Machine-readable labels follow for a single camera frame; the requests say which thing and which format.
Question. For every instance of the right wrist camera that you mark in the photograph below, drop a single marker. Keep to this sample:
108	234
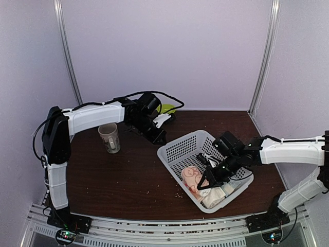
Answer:
207	159

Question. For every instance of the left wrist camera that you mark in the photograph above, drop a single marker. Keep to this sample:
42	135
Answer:
162	119

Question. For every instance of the white towel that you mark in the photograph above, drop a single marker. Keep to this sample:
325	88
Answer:
213	198

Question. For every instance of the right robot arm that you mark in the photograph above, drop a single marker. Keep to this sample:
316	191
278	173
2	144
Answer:
270	150

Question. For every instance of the left aluminium frame post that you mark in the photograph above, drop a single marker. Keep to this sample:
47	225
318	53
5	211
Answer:
65	45

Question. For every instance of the aluminium frame post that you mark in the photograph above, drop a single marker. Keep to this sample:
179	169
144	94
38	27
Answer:
65	45
264	68

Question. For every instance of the white ceramic mug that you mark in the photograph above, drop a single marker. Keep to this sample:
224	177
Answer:
110	137

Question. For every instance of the green bowl behind towel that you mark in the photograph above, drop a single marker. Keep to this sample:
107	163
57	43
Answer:
166	109

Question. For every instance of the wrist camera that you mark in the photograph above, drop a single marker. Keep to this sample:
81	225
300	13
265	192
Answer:
207	159
162	119

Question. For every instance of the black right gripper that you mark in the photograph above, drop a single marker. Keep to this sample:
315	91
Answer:
213	179

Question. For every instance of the right aluminium frame post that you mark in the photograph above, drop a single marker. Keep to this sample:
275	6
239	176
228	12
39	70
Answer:
264	68

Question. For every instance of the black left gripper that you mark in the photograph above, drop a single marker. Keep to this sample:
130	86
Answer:
162	133

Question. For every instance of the white plastic basket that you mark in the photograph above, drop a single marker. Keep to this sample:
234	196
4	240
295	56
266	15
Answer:
182	153

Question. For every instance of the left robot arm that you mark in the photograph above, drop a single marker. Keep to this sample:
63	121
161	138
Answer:
85	181

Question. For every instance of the rolled grey blue towel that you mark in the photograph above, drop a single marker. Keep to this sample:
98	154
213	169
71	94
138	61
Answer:
230	187

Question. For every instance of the orange patterned towel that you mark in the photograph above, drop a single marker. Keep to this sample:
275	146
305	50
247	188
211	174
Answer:
191	177

